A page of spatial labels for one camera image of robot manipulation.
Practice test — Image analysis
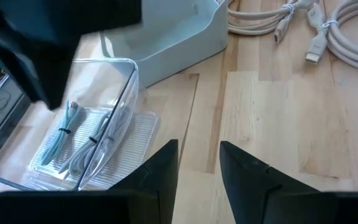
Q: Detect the thin grey cable bundle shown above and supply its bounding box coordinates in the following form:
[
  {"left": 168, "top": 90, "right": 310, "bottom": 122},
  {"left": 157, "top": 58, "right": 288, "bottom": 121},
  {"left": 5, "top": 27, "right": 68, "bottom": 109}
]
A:
[{"left": 57, "top": 105, "right": 131, "bottom": 182}]

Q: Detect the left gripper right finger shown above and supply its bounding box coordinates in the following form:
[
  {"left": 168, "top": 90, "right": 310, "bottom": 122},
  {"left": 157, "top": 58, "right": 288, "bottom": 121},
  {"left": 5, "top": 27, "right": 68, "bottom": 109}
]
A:
[{"left": 219, "top": 140, "right": 338, "bottom": 224}]

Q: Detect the thick cream coiled cable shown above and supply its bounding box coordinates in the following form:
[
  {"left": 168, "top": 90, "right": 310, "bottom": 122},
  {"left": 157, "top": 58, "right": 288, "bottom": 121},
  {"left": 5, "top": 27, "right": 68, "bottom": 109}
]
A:
[
  {"left": 305, "top": 0, "right": 358, "bottom": 75},
  {"left": 227, "top": 0, "right": 321, "bottom": 44}
]

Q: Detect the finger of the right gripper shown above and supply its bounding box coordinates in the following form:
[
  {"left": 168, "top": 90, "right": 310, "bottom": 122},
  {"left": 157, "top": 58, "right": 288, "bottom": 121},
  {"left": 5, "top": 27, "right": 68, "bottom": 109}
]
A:
[{"left": 0, "top": 28, "right": 82, "bottom": 111}]

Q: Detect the thin blue cable bundle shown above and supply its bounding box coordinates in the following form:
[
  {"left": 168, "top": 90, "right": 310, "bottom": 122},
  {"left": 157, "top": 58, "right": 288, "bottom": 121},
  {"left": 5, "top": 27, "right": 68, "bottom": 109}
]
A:
[{"left": 40, "top": 100, "right": 82, "bottom": 167}]

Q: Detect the clear plastic bin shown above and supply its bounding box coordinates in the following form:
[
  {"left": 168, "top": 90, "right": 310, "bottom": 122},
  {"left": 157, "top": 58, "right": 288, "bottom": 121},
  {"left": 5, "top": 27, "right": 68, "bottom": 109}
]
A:
[{"left": 0, "top": 58, "right": 160, "bottom": 191}]

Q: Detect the grey plastic bin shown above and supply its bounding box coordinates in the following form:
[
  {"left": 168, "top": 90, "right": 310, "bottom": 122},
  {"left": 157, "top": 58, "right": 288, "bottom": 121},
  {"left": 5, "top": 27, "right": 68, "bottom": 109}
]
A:
[{"left": 99, "top": 0, "right": 229, "bottom": 88}]

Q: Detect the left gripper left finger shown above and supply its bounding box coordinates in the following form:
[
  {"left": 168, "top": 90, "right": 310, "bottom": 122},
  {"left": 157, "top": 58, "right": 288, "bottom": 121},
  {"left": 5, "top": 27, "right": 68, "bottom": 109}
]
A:
[{"left": 109, "top": 139, "right": 180, "bottom": 224}]

